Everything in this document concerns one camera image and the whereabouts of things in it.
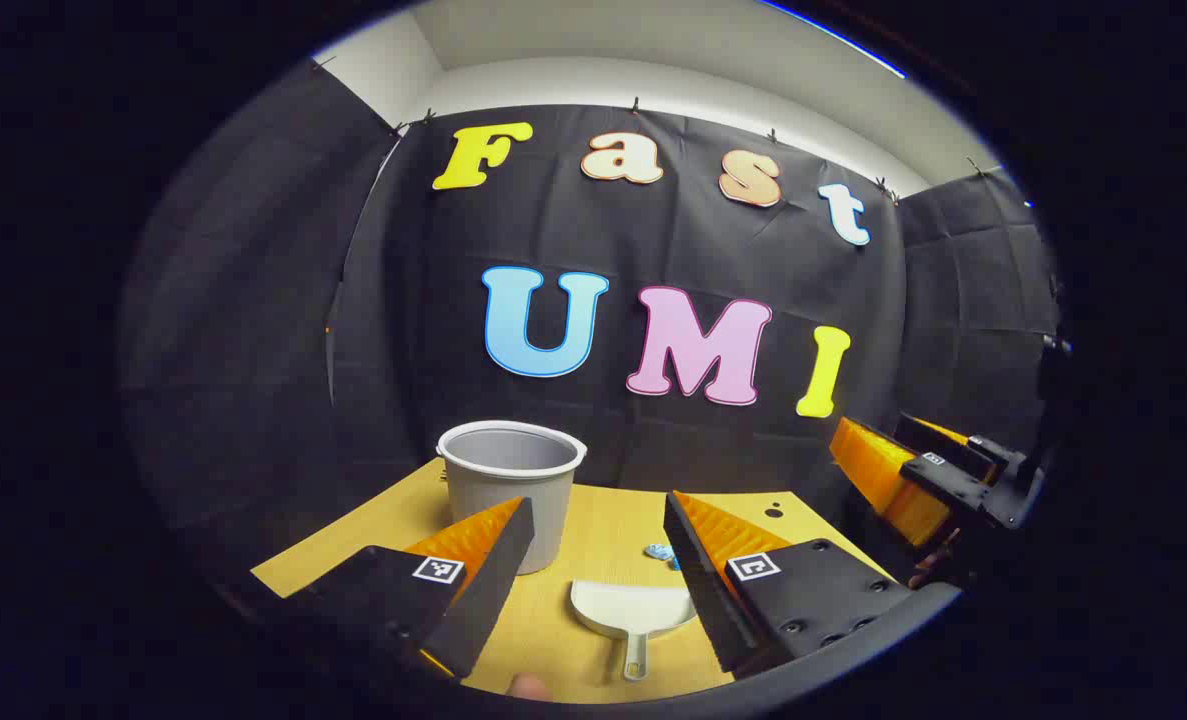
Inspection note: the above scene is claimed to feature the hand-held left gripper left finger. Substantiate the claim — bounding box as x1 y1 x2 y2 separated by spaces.
283 496 536 681

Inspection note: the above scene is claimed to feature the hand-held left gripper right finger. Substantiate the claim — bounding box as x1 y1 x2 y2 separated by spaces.
661 490 916 681

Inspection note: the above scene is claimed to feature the grey plastic dustpan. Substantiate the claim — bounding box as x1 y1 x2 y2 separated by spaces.
569 578 699 683

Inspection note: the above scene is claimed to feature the grey plastic garbage bin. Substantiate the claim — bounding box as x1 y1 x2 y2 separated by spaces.
436 420 588 576

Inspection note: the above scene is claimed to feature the wooden desktop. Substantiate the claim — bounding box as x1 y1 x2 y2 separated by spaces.
251 458 899 706

